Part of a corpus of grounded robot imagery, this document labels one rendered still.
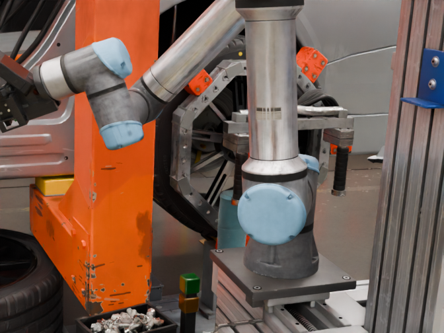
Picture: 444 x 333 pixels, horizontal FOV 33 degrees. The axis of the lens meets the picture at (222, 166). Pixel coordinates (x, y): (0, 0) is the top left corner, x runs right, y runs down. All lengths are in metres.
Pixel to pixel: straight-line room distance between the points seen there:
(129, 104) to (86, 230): 0.60
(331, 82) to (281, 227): 1.47
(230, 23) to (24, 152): 1.07
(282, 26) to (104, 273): 0.90
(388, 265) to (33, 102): 0.72
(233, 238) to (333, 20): 0.88
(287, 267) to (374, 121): 1.48
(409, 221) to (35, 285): 1.18
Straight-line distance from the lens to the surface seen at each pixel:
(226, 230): 2.25
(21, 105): 1.44
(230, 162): 2.44
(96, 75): 1.36
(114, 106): 1.36
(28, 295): 2.16
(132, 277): 1.95
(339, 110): 2.25
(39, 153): 2.33
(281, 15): 1.25
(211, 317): 2.63
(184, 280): 1.84
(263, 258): 1.47
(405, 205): 1.37
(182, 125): 2.22
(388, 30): 2.83
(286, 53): 1.27
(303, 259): 1.47
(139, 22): 1.80
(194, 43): 1.43
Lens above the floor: 1.39
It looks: 15 degrees down
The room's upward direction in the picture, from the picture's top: 3 degrees clockwise
